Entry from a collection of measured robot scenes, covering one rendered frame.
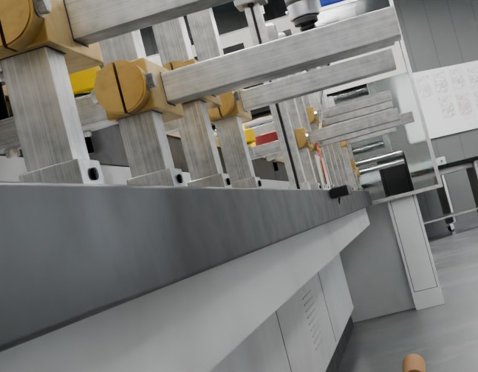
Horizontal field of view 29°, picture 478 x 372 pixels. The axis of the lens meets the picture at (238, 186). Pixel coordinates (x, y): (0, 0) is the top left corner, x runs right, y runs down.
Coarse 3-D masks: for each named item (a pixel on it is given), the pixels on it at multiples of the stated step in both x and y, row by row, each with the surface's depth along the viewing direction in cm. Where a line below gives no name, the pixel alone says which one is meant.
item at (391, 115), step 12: (396, 108) 236; (360, 120) 238; (372, 120) 237; (384, 120) 237; (396, 120) 239; (312, 132) 240; (324, 132) 239; (336, 132) 239; (348, 132) 238; (264, 144) 242; (276, 144) 242; (252, 156) 243
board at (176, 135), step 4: (4, 88) 110; (4, 92) 109; (4, 96) 110; (8, 96) 110; (116, 124) 154; (176, 132) 192; (168, 136) 187; (172, 136) 188; (176, 136) 191; (216, 140) 234; (216, 144) 233; (220, 148) 240; (264, 156) 312; (276, 160) 340; (280, 160) 351
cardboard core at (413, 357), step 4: (408, 356) 327; (412, 356) 324; (416, 356) 324; (420, 356) 328; (404, 360) 327; (408, 360) 320; (412, 360) 317; (416, 360) 317; (420, 360) 321; (404, 364) 320; (408, 364) 313; (412, 364) 310; (416, 364) 310; (420, 364) 313; (424, 364) 321; (404, 368) 312; (408, 368) 306; (412, 368) 303; (416, 368) 303; (420, 368) 305; (424, 368) 311
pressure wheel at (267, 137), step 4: (268, 132) 268; (272, 132) 265; (260, 136) 266; (264, 136) 265; (268, 136) 265; (272, 136) 265; (276, 136) 266; (256, 140) 267; (260, 140) 266; (264, 140) 265; (268, 140) 265; (272, 140) 265; (256, 144) 267; (260, 144) 266; (276, 164) 268; (276, 168) 268
